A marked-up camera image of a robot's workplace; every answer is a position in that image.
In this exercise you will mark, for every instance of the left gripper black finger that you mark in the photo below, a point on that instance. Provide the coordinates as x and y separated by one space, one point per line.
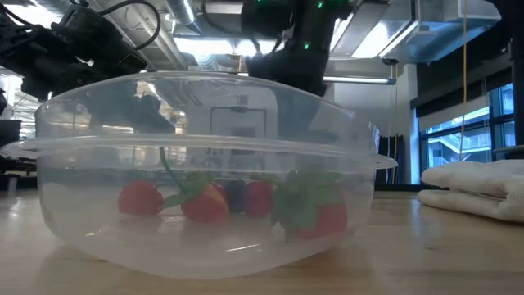
135 114

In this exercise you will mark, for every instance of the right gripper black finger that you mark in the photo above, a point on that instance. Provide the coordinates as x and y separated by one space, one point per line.
303 114

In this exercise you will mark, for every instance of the clear plastic tupperware container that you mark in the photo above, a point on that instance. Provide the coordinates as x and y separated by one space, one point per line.
204 143

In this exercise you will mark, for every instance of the small red strawberry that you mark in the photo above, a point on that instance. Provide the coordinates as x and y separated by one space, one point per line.
258 198

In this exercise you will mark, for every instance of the red strawberry with green leaves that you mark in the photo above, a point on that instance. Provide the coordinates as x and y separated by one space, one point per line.
327 221

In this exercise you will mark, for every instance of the small strawberry with long stem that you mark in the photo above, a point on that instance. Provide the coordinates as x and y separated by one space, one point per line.
204 207

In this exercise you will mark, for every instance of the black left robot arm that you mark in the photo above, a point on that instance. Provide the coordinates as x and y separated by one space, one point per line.
20 49

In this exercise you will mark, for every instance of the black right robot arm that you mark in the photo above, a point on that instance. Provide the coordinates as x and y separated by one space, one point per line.
323 24

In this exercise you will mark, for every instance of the ceiling light tube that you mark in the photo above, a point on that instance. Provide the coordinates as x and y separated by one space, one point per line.
360 80

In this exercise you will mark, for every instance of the white plaid folded cloth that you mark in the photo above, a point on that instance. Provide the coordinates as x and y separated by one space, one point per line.
479 188

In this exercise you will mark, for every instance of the black column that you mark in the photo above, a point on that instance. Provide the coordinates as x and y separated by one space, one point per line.
518 90

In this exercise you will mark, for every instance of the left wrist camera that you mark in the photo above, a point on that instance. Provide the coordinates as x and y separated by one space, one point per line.
132 62

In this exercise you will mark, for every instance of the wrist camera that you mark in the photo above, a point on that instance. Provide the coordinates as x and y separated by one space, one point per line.
132 62
266 18

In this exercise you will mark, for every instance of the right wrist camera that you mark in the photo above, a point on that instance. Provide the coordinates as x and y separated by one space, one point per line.
266 18

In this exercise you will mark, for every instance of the silver ventilation duct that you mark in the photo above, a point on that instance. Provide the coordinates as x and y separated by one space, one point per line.
184 12

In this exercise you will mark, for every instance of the window with dark frame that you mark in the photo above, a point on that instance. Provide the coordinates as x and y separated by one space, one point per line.
471 139

